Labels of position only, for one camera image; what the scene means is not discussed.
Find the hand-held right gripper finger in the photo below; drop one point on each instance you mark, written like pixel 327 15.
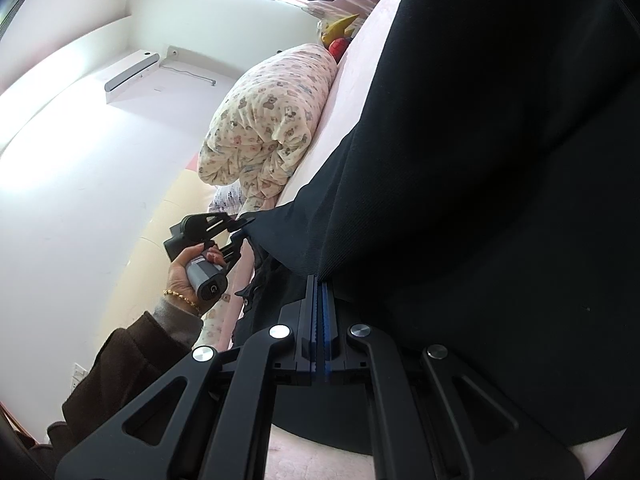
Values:
pixel 313 330
pixel 323 330

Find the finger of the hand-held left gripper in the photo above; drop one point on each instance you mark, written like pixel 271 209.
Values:
pixel 242 223
pixel 234 255

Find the black pants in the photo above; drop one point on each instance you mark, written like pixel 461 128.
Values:
pixel 450 160

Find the person's left forearm brown sleeve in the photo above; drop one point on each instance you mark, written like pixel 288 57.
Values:
pixel 125 370

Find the person's left hand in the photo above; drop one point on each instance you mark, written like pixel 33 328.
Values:
pixel 179 280

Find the lilac patterned cloth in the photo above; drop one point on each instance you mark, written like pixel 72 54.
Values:
pixel 225 200

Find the floral mattress cover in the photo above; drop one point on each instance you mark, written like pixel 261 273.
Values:
pixel 220 317

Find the beige headboard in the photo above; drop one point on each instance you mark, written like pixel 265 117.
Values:
pixel 165 210

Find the floral patterned pillow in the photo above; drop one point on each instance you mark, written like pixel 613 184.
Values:
pixel 265 120

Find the air conditioner pipe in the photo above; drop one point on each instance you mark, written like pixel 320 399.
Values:
pixel 187 71

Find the pink bed sheet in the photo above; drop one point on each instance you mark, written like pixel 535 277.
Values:
pixel 360 85

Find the white air conditioner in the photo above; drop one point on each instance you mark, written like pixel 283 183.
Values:
pixel 131 72

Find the red plush toy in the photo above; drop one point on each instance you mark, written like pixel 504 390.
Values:
pixel 338 47

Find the yellow plush toy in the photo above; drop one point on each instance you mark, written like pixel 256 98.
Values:
pixel 340 27

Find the pink striped cloth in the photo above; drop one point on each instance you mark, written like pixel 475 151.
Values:
pixel 330 7

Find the white wall socket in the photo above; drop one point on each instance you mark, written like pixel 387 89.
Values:
pixel 80 376

